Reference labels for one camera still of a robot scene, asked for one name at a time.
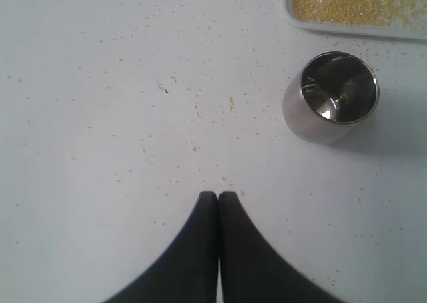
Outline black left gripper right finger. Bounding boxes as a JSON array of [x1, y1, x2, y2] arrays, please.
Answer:
[[218, 191, 337, 302]]

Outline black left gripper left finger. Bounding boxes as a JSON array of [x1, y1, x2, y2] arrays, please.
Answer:
[[107, 191, 219, 302]]

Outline stainless steel cup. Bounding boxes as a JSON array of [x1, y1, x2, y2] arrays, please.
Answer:
[[282, 51, 380, 144]]

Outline yellow and white grain mix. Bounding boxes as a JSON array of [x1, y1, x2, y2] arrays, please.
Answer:
[[292, 0, 426, 27]]

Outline white rectangular plastic tray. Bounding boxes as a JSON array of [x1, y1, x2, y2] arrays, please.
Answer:
[[282, 0, 426, 43]]

